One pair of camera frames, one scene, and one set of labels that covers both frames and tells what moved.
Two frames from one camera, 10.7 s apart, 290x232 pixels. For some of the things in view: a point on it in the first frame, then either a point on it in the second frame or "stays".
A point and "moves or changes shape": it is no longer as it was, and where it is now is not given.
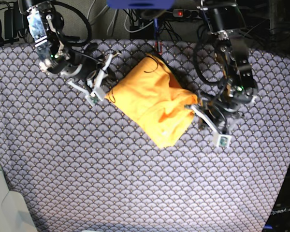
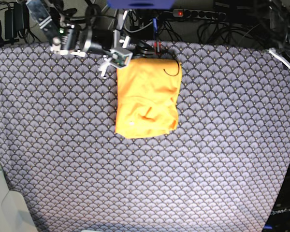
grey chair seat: (9, 210) stays
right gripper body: (217, 115) to (273, 51)
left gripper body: (94, 79) to (118, 32)
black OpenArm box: (285, 215) stays
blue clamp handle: (155, 27) stays
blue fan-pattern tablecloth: (84, 168) stays
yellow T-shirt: (150, 94) moves or changes shape
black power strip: (187, 13) stays
